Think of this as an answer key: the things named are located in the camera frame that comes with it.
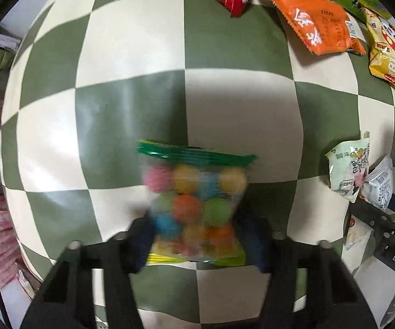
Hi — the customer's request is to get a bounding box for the orange snack packet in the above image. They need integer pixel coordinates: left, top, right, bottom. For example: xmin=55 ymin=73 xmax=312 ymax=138
xmin=251 ymin=0 xmax=368 ymax=56

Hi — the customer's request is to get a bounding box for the white printed snack packet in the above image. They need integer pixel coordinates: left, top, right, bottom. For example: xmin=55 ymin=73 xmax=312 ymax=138
xmin=359 ymin=155 xmax=394 ymax=211

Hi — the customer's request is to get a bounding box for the yellow panda snack packet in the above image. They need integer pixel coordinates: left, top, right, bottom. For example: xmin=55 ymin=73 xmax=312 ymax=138
xmin=364 ymin=6 xmax=395 ymax=93

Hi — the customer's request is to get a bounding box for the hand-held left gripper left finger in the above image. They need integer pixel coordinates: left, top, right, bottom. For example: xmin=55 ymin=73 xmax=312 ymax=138
xmin=19 ymin=217 xmax=157 ymax=329

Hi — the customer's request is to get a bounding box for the small green white packet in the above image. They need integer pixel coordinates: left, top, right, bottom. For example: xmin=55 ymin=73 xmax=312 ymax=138
xmin=325 ymin=131 xmax=370 ymax=203

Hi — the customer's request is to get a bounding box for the colourful candy ball bag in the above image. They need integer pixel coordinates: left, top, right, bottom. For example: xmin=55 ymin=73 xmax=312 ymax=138
xmin=136 ymin=139 xmax=257 ymax=266

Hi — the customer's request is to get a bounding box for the green and cream checkered mat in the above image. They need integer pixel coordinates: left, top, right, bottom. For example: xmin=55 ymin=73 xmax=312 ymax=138
xmin=0 ymin=0 xmax=395 ymax=325

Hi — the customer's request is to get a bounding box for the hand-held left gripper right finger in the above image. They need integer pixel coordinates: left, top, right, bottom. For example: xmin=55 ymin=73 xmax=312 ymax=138
xmin=235 ymin=209 xmax=378 ymax=329

